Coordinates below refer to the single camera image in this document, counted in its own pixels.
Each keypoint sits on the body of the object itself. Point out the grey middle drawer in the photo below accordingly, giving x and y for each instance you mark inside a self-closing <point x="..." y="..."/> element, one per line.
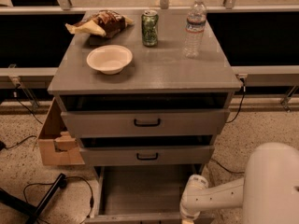
<point x="127" y="156"/>

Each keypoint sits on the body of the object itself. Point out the grey drawer cabinet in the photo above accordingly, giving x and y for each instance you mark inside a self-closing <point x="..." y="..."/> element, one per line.
<point x="158" y="78"/>

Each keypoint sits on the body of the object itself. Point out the brown yellow chip bag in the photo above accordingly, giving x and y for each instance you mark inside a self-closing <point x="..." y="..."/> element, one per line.
<point x="105" y="23"/>

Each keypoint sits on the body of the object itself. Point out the grey drawer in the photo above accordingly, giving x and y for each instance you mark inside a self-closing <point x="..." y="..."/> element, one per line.
<point x="127" y="156"/>
<point x="145" y="123"/>
<point x="145" y="194"/>

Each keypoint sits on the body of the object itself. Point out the grey top drawer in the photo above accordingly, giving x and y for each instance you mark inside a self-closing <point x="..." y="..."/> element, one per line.
<point x="145" y="123"/>

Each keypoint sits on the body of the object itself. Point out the metal window rail frame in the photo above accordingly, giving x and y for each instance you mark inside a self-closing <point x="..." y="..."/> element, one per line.
<point x="259" y="38"/>

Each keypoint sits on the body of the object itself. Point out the cardboard box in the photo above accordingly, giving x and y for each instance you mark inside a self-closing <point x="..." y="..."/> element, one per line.
<point x="57" y="147"/>

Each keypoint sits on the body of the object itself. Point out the green soda can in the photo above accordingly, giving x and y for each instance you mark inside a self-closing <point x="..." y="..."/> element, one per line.
<point x="149" y="27"/>

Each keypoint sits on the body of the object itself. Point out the clear plastic water bottle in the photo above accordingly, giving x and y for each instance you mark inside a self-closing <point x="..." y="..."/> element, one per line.
<point x="195" y="27"/>

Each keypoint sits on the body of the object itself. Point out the grey bottom drawer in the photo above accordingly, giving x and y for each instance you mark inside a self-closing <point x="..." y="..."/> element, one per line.
<point x="145" y="194"/>

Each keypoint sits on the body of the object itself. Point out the white paper bowl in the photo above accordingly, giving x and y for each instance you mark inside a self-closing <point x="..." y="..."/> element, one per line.
<point x="109" y="59"/>

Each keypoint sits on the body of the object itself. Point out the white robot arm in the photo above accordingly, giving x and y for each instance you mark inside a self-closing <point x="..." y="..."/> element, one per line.
<point x="268" y="193"/>

